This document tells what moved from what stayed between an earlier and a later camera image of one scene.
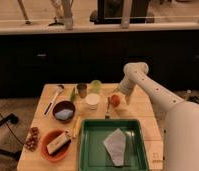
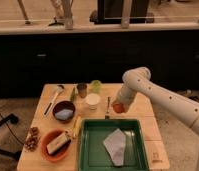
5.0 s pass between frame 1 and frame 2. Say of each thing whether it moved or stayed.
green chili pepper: stayed
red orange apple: moved
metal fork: stayed
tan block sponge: stayed
